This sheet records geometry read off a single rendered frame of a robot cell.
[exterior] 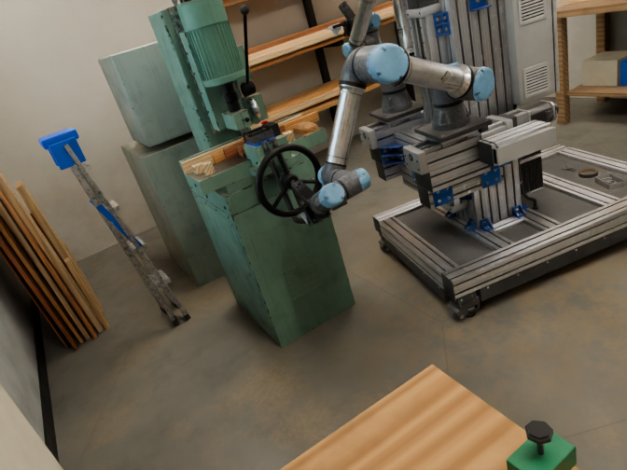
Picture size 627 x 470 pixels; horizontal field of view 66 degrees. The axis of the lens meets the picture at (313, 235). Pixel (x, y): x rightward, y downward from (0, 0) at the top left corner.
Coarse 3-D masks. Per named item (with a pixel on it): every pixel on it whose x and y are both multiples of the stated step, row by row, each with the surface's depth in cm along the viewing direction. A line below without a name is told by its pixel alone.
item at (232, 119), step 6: (222, 114) 211; (228, 114) 205; (234, 114) 201; (240, 114) 202; (246, 114) 203; (228, 120) 208; (234, 120) 201; (240, 120) 202; (228, 126) 211; (234, 126) 204; (240, 126) 203; (246, 126) 204
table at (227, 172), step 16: (304, 144) 207; (320, 144) 211; (224, 160) 206; (240, 160) 199; (288, 160) 195; (192, 176) 197; (208, 176) 191; (224, 176) 193; (240, 176) 197; (208, 192) 192
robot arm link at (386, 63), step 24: (360, 48) 157; (384, 48) 148; (360, 72) 156; (384, 72) 149; (408, 72) 154; (432, 72) 161; (456, 72) 166; (480, 72) 168; (456, 96) 173; (480, 96) 171
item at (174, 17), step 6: (174, 6) 198; (174, 12) 199; (174, 18) 199; (174, 24) 200; (180, 24) 201; (180, 30) 202; (180, 42) 203; (186, 54) 205; (192, 72) 208; (198, 90) 212; (204, 108) 215; (210, 120) 218; (216, 132) 221
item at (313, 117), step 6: (312, 114) 223; (294, 120) 220; (300, 120) 221; (306, 120) 222; (312, 120) 224; (288, 126) 218; (294, 126) 220; (222, 150) 206; (216, 156) 205; (222, 156) 207; (216, 162) 206
